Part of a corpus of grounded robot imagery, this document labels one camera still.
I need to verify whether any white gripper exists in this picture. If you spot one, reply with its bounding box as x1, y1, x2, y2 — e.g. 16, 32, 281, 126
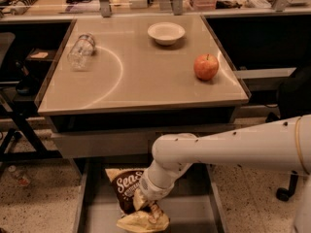
133, 168, 175, 211

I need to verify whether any brown sea salt chip bag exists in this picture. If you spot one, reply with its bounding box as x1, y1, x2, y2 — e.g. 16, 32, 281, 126
105, 168, 170, 233

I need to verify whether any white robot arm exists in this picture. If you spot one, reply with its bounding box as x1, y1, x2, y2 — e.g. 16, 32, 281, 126
134, 115, 311, 210

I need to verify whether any open middle drawer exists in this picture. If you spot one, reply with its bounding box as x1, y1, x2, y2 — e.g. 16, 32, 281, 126
74, 154, 229, 233

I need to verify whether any closed top drawer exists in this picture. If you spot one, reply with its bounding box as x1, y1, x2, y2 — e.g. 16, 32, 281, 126
51, 123, 235, 159

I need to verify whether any grey drawer cabinet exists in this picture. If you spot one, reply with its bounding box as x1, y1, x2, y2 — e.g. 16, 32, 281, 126
34, 14, 252, 233

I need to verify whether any plastic bottle on floor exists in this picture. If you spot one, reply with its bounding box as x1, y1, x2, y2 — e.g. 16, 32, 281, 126
8, 165, 30, 187

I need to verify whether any red apple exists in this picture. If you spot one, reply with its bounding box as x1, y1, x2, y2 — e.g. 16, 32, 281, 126
193, 53, 219, 81

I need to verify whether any clear plastic water bottle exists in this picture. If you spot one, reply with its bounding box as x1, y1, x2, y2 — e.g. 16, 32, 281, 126
67, 33, 95, 71

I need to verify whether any white bowl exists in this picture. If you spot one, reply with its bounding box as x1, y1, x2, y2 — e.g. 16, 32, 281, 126
148, 22, 186, 46

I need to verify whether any black office chair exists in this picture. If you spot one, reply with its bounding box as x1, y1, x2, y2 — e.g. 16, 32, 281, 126
265, 65, 311, 202

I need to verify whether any black table frame left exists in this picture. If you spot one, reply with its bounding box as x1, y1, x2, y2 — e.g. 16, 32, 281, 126
0, 86, 61, 162

